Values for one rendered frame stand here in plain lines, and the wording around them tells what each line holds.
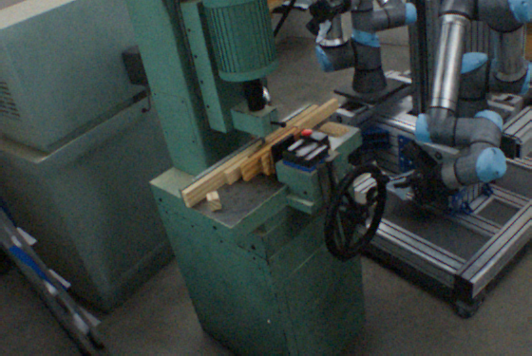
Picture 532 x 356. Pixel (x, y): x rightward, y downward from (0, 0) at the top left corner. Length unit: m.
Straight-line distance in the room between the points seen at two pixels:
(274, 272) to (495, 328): 1.05
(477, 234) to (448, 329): 0.43
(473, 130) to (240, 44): 0.64
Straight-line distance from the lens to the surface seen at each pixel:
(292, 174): 1.47
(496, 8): 1.49
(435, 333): 2.24
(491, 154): 1.27
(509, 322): 2.31
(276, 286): 1.64
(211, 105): 1.63
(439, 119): 1.36
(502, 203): 2.55
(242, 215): 1.42
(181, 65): 1.60
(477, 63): 1.84
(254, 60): 1.44
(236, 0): 1.38
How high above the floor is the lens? 1.73
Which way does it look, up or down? 30 degrees down
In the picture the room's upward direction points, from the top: 11 degrees counter-clockwise
